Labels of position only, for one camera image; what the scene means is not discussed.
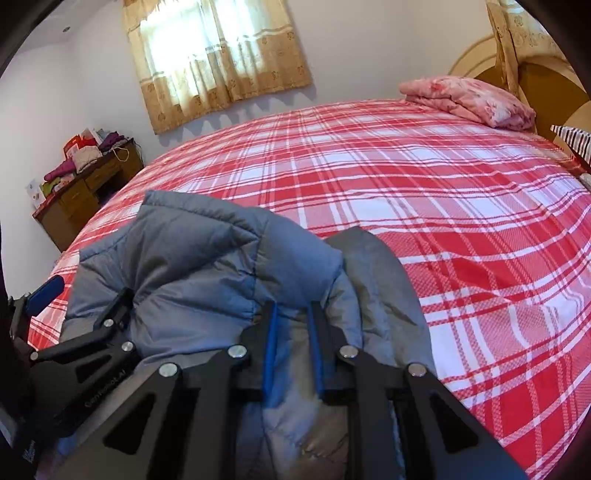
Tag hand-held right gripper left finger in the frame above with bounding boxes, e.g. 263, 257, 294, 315
51, 302, 278, 480

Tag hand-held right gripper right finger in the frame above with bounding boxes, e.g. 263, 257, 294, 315
308, 301, 529, 480

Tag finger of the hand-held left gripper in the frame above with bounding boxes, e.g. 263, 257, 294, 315
28, 287, 139, 435
8, 274, 65, 352

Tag grey puffer jacket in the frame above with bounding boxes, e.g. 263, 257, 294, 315
58, 190, 437, 480

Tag magenta folded clothes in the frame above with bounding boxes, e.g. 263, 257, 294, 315
44, 161, 77, 182

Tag pale pink folded clothes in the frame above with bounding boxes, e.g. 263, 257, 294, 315
74, 147, 102, 174

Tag purple folded clothes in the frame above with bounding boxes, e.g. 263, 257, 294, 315
98, 130, 124, 153

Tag wooden desk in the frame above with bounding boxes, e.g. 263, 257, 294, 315
31, 138, 145, 253

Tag red bag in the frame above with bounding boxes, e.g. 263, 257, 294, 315
62, 134, 86, 158

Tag bed with red plaid sheet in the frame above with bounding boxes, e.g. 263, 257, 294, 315
25, 99, 591, 480

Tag beige window curtain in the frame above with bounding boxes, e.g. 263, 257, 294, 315
121, 0, 315, 136

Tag pink floral folded quilt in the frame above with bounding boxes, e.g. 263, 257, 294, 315
398, 76, 536, 130

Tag striped pillow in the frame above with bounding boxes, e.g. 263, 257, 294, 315
551, 124, 591, 169

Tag wooden headboard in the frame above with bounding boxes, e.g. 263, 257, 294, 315
448, 37, 591, 144

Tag beige floral curtain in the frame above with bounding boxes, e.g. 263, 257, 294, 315
486, 0, 571, 100

